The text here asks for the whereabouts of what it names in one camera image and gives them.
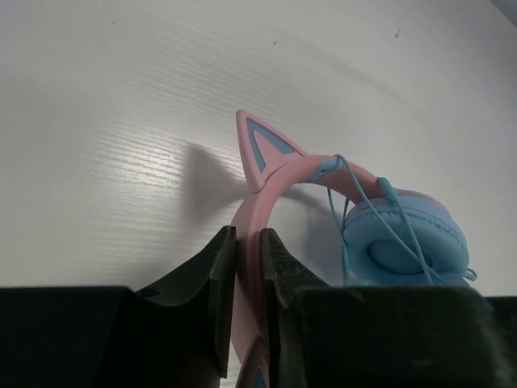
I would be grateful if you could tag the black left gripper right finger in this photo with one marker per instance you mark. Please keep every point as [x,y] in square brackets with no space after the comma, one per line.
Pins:
[320,336]

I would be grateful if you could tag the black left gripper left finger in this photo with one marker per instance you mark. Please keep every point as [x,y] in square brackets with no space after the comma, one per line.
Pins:
[172,333]

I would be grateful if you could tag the pink blue cat-ear headphones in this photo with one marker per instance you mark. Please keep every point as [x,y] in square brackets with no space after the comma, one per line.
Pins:
[388,236]

